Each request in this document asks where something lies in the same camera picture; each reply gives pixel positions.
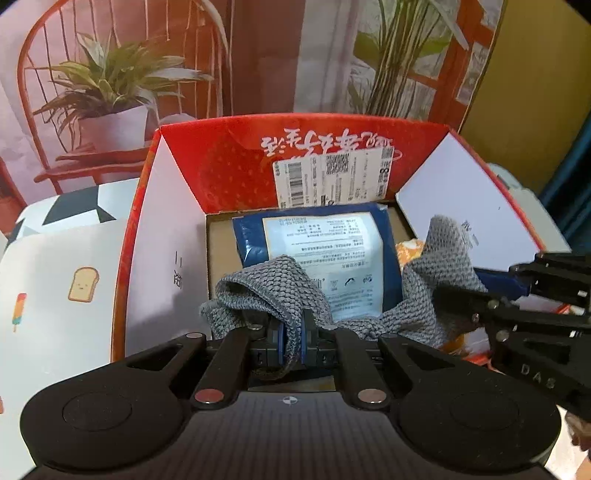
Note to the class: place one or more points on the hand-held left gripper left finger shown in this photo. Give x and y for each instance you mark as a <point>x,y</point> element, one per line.
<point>276,347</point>

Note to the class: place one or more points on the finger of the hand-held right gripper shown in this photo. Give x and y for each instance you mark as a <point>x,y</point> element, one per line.
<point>549,277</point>
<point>471,302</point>

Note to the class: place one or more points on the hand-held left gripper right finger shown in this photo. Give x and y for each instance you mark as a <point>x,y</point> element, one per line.
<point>304,347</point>

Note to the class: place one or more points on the grey knitted cloth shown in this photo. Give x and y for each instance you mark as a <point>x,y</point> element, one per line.
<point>277,281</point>

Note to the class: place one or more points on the red strawberry print cardboard box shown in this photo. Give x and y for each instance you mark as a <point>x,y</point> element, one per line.
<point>231,161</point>

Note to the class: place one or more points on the blue curtain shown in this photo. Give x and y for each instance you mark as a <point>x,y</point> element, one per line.
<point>570,194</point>

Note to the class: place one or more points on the blue packet with white label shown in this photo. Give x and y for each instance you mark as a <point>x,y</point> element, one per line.
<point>249,235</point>

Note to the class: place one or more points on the cartoon printed tablecloth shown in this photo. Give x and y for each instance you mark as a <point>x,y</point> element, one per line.
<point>55,332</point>

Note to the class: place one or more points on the printed room scene wall cloth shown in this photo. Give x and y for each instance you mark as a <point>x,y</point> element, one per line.
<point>258,55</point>

